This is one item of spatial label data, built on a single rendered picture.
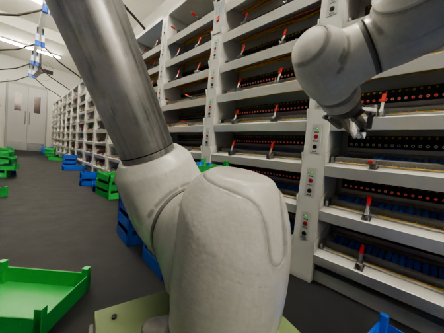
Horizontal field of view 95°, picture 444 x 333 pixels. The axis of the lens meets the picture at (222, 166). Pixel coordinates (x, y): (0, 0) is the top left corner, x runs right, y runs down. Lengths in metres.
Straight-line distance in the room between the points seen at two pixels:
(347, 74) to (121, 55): 0.38
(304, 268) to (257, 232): 0.83
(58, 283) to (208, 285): 0.79
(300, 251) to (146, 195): 0.80
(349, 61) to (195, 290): 0.42
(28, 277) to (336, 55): 1.09
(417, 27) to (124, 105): 0.45
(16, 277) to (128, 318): 0.67
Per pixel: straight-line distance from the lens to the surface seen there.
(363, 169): 0.91
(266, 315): 0.28
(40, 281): 1.02
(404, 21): 0.45
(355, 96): 0.56
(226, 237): 0.22
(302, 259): 1.04
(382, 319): 0.90
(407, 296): 0.98
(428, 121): 0.91
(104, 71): 0.36
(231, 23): 1.63
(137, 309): 0.47
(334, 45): 0.44
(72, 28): 0.38
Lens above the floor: 0.51
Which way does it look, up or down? 3 degrees down
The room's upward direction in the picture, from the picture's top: 6 degrees clockwise
